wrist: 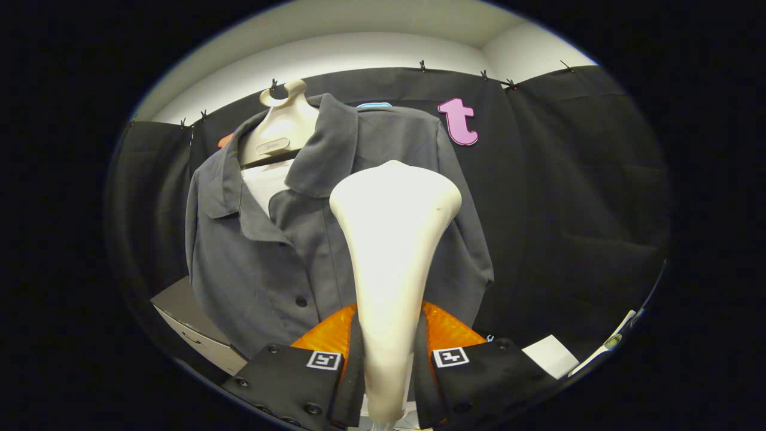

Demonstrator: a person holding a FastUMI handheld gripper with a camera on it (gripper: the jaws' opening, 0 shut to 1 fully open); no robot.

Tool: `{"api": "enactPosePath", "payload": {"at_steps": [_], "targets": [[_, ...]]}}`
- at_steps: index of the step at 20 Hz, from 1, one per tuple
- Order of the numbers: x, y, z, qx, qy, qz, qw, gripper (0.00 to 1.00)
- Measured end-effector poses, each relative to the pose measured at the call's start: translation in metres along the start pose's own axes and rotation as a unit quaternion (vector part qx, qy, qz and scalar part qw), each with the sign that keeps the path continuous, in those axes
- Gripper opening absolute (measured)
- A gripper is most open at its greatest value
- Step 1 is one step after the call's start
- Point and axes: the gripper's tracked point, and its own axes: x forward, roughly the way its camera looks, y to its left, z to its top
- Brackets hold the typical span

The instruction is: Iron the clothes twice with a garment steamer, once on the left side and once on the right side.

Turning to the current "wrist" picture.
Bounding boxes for grey polo shirt clothes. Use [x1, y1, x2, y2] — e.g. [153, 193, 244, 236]
[186, 93, 495, 360]

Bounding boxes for cream hanger ironing board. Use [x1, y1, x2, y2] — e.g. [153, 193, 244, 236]
[238, 80, 321, 219]

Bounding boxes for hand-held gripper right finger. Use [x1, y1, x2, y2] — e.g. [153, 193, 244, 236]
[413, 301, 561, 430]

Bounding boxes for grey drawer cabinet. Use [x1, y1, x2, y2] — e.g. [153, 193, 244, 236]
[150, 277, 249, 377]

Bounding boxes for white side desk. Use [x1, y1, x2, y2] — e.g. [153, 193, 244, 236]
[567, 309, 638, 378]

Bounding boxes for white garment steamer head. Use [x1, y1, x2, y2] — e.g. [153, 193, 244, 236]
[329, 160, 463, 424]

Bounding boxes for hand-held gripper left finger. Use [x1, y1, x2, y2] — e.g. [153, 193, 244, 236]
[220, 302, 366, 430]

